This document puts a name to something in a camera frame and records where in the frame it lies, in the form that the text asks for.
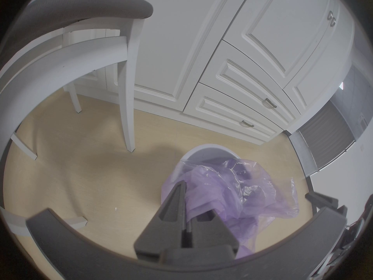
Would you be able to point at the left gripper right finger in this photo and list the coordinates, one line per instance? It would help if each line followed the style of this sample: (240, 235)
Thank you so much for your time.
(212, 229)

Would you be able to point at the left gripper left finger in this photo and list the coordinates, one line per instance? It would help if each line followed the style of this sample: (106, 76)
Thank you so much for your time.
(170, 211)

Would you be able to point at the purple plastic bag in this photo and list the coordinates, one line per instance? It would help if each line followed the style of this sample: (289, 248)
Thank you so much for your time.
(224, 185)

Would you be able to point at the white trash bin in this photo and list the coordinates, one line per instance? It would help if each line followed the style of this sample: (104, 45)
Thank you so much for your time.
(204, 152)

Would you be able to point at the white wardrobe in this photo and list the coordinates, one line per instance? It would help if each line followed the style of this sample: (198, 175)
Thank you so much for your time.
(189, 39)

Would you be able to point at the white chair with grey seat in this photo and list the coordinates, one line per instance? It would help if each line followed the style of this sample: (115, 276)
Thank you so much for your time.
(87, 50)

